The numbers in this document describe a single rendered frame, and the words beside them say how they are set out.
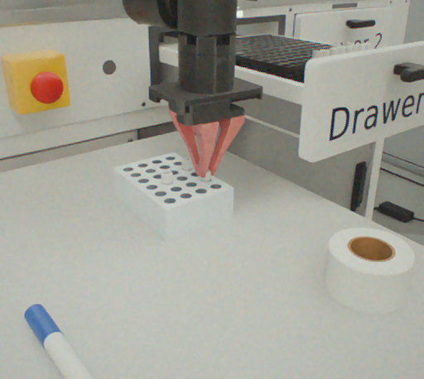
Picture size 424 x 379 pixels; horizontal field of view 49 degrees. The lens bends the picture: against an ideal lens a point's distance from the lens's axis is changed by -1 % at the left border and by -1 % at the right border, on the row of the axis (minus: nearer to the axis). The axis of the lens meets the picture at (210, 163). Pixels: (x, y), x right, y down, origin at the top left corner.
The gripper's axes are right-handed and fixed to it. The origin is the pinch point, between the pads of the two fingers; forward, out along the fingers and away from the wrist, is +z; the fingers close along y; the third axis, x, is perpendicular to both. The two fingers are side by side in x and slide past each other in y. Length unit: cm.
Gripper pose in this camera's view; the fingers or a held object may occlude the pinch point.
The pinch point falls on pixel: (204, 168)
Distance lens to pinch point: 51.4
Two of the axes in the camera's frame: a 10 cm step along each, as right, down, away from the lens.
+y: -8.2, 2.2, -5.2
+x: 5.7, 3.4, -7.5
